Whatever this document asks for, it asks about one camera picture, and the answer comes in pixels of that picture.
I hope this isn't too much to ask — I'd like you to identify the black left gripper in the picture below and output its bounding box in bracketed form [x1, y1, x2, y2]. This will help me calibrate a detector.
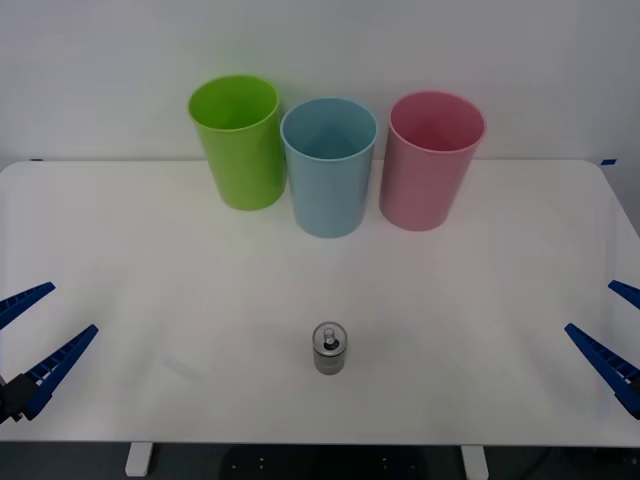
[0, 281, 99, 426]

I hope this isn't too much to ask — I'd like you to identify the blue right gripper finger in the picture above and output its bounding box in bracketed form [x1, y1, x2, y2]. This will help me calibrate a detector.
[607, 280, 640, 308]
[564, 322, 640, 420]

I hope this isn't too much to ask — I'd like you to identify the white table leg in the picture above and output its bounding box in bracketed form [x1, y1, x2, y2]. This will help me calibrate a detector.
[124, 442, 154, 477]
[460, 444, 489, 480]

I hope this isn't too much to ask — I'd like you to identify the pink plastic bin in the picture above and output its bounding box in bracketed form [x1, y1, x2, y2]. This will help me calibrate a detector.
[378, 90, 487, 233]

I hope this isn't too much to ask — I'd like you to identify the green plastic bin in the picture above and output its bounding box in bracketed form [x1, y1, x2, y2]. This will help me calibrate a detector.
[187, 74, 288, 211]

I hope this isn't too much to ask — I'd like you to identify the pale blue plastic bin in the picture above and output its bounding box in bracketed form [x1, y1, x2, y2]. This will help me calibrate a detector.
[279, 97, 380, 239]

